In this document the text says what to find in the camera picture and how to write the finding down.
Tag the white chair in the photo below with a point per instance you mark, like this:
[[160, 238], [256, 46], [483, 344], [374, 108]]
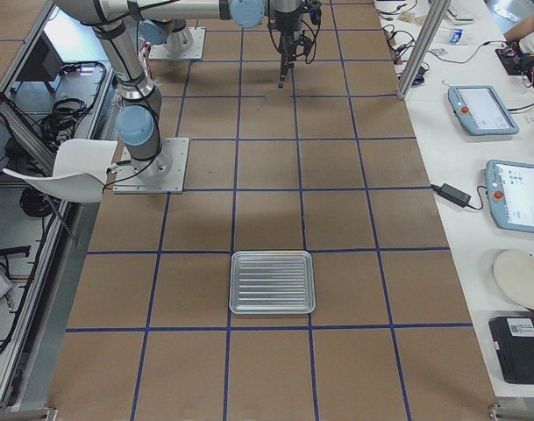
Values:
[[79, 171]]

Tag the teach pendant near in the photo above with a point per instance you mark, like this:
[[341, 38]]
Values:
[[510, 187]]

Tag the teach pendant far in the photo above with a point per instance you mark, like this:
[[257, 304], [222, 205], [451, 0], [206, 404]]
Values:
[[480, 110]]

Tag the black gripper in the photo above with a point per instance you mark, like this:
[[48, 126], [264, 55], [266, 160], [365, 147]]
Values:
[[286, 37]]

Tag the white plate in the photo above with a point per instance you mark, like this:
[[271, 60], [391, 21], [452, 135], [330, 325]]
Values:
[[514, 273]]

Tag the silver metal tray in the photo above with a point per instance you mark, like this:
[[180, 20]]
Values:
[[272, 283]]

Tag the black laptop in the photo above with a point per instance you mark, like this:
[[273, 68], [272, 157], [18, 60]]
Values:
[[513, 338]]

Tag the black power adapter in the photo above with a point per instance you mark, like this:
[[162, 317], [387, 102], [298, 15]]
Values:
[[451, 194]]

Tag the aluminium frame post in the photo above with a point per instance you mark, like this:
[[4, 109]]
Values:
[[422, 45]]

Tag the teach pendant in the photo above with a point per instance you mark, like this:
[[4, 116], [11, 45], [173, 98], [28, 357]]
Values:
[[510, 187], [480, 110]]

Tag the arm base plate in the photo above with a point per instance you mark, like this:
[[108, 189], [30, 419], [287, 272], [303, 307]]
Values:
[[165, 174], [193, 53]]

